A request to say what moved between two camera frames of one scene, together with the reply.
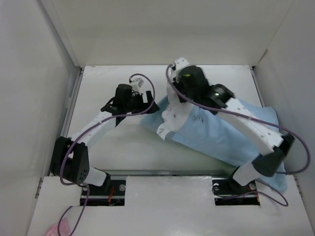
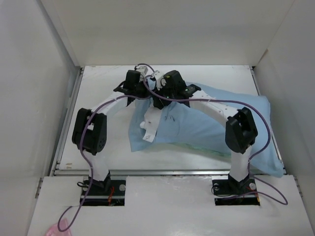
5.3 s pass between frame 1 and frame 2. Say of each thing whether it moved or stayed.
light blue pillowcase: moved
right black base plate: stayed
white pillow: moved
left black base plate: stayed
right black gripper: moved
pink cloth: stayed
